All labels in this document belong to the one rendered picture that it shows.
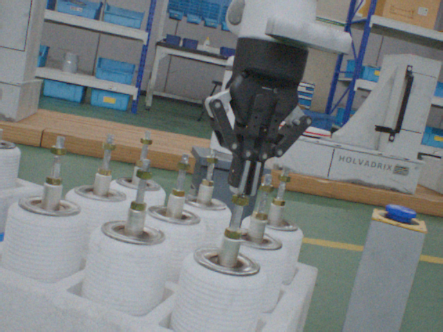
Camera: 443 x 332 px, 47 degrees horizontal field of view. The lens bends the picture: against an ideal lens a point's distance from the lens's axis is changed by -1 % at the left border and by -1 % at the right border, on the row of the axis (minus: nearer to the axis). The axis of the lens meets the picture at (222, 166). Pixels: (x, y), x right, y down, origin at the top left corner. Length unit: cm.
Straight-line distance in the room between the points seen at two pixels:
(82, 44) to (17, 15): 630
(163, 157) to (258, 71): 196
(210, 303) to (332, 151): 221
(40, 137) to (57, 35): 653
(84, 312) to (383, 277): 38
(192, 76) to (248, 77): 837
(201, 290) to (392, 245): 28
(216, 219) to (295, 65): 34
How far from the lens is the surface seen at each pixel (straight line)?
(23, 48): 260
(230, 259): 57
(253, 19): 53
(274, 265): 66
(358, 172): 279
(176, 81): 887
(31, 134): 248
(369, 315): 74
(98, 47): 887
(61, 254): 65
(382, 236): 71
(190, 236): 69
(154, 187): 87
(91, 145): 245
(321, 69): 704
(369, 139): 297
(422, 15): 601
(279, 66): 52
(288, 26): 48
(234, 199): 56
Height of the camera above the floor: 44
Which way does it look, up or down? 9 degrees down
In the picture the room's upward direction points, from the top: 12 degrees clockwise
